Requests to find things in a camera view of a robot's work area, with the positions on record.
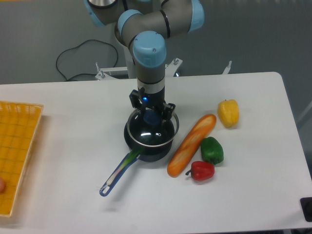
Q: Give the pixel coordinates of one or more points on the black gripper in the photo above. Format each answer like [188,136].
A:
[141,100]

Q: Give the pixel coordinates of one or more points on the glass lid blue knob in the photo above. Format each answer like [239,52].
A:
[148,129]

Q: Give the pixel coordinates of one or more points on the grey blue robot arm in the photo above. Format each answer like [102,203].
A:
[144,31]

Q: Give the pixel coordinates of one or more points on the dark blue saucepan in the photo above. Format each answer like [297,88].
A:
[149,138]

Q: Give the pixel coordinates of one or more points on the green onion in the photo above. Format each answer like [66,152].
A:
[138,151]

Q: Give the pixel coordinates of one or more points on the toy baguette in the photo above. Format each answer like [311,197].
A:
[191,143]

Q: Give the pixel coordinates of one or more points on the green bell pepper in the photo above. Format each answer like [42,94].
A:
[211,151]

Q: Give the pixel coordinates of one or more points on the yellow bell pepper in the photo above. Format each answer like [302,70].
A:
[228,112]

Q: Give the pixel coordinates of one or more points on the red bell pepper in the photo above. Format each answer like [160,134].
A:
[201,170]

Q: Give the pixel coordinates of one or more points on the yellow woven basket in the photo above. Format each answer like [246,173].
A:
[18,127]

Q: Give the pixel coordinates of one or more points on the peach item in basket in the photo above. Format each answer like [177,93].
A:
[2,185]

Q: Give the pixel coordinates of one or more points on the black object table corner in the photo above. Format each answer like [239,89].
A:
[306,205]

